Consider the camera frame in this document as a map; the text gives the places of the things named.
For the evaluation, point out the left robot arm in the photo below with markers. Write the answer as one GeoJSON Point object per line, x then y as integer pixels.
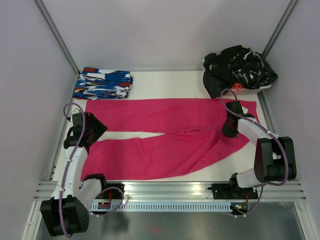
{"type": "Point", "coordinates": [67, 211]}

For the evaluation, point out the slotted cable duct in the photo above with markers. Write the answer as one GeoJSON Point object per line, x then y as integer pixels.
{"type": "Point", "coordinates": [101, 207]}

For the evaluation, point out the frame post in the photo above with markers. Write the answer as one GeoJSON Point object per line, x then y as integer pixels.
{"type": "Point", "coordinates": [279, 27]}
{"type": "Point", "coordinates": [56, 34]}

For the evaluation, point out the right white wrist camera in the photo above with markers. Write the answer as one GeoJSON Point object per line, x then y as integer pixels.
{"type": "Point", "coordinates": [235, 107]}

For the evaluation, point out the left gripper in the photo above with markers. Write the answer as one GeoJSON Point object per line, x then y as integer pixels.
{"type": "Point", "coordinates": [100, 128]}

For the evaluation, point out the pink trousers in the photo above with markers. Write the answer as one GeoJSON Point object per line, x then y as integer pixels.
{"type": "Point", "coordinates": [186, 138]}

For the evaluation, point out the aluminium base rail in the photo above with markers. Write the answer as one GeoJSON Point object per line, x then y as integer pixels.
{"type": "Point", "coordinates": [198, 191]}

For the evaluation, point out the white basket with orange item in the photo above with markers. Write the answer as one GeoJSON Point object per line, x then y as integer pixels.
{"type": "Point", "coordinates": [240, 90]}

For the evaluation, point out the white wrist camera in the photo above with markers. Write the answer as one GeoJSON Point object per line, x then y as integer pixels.
{"type": "Point", "coordinates": [78, 119]}
{"type": "Point", "coordinates": [235, 107]}

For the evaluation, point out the black patterned clothes pile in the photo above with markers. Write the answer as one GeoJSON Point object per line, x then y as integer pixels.
{"type": "Point", "coordinates": [236, 65]}

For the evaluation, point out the right frame post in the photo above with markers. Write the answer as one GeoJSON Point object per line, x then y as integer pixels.
{"type": "Point", "coordinates": [279, 27]}

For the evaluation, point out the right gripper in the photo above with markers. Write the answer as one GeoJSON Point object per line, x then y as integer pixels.
{"type": "Point", "coordinates": [225, 131]}

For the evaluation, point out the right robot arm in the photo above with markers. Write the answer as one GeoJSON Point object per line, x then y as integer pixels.
{"type": "Point", "coordinates": [274, 158]}

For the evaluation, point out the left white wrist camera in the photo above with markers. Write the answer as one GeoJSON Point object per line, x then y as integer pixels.
{"type": "Point", "coordinates": [78, 119]}

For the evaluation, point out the folded blue patterned trousers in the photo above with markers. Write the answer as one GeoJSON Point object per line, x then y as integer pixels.
{"type": "Point", "coordinates": [101, 84]}

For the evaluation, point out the left frame post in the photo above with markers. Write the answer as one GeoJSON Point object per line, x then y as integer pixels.
{"type": "Point", "coordinates": [56, 34]}

